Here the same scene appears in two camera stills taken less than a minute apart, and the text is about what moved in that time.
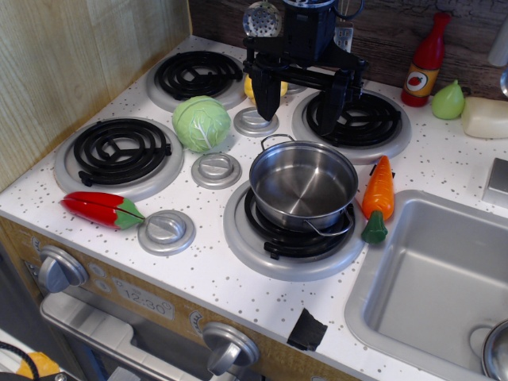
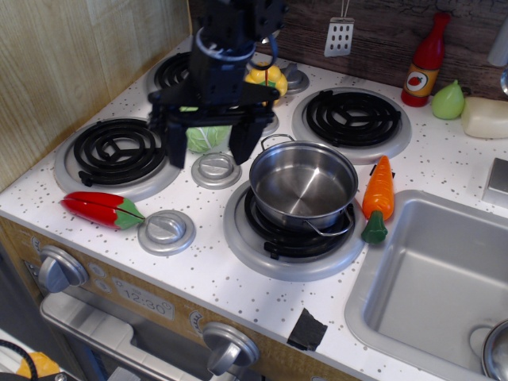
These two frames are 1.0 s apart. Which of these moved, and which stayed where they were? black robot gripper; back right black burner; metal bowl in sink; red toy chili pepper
Moved: black robot gripper
Stayed: back right black burner; metal bowl in sink; red toy chili pepper
